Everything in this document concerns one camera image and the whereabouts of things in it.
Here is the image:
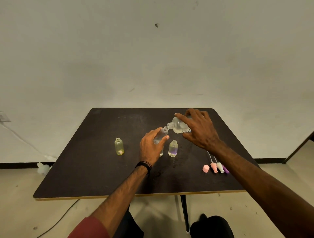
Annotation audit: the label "small purple tinted bottle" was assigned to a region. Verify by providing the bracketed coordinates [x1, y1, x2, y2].
[168, 140, 179, 158]

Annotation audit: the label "person's black trousers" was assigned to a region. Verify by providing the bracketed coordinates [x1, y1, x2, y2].
[113, 212, 235, 238]

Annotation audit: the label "white plastic object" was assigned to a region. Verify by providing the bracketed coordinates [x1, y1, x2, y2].
[37, 162, 50, 176]

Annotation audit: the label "large clear bottle blue label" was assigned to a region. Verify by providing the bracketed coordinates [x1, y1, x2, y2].
[167, 116, 192, 134]

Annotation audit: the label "white spray cap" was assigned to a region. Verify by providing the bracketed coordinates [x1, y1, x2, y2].
[213, 157, 225, 174]

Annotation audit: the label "small yellow bottle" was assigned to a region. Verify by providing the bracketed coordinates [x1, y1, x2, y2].
[114, 137, 125, 156]

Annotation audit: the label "black floor cable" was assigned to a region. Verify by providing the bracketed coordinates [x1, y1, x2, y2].
[37, 199, 80, 238]

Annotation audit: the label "black wristband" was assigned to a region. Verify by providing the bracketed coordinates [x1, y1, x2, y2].
[134, 161, 152, 175]

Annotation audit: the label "person's left forearm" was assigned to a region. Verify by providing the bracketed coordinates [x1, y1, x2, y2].
[89, 166, 148, 236]

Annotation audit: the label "black table leg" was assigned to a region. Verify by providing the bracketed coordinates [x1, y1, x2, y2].
[180, 195, 191, 233]

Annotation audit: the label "person's left hand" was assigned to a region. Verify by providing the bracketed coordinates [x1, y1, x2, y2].
[139, 127, 170, 166]

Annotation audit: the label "pink spray cap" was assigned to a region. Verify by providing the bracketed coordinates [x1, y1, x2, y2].
[207, 151, 218, 174]

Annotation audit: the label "person's right forearm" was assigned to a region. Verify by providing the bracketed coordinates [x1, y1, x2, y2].
[211, 142, 314, 238]

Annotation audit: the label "person's right hand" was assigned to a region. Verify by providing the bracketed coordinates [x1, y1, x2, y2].
[174, 108, 222, 154]

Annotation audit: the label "person's left red sleeve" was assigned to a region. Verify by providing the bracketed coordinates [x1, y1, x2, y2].
[67, 216, 110, 238]

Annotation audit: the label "white cable with adapter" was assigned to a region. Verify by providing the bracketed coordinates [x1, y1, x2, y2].
[0, 122, 58, 160]

